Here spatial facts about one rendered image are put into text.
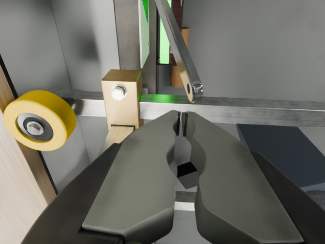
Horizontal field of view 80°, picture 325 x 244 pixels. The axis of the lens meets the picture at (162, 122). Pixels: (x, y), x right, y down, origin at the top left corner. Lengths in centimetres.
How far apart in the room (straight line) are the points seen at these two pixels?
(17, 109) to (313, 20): 125
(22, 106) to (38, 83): 20
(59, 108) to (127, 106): 9
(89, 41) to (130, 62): 14
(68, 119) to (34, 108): 4
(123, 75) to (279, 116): 24
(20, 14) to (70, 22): 11
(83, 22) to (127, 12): 15
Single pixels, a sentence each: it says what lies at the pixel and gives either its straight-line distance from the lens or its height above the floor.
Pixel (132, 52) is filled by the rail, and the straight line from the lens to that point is 42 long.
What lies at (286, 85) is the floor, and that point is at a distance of 136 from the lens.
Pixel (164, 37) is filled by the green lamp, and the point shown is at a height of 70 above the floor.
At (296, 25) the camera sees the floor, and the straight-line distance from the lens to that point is 127.
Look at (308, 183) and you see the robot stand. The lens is 94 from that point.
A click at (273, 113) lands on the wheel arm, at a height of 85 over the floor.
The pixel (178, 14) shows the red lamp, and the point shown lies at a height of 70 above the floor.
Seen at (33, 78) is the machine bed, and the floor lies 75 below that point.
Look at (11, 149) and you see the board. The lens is 36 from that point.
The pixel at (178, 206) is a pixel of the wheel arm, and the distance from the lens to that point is 48.
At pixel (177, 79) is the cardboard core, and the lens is 110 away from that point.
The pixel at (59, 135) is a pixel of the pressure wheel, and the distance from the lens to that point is 29.
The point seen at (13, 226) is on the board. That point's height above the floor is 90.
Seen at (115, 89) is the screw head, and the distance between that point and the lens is 27.
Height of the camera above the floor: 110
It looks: 57 degrees down
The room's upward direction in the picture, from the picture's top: 174 degrees counter-clockwise
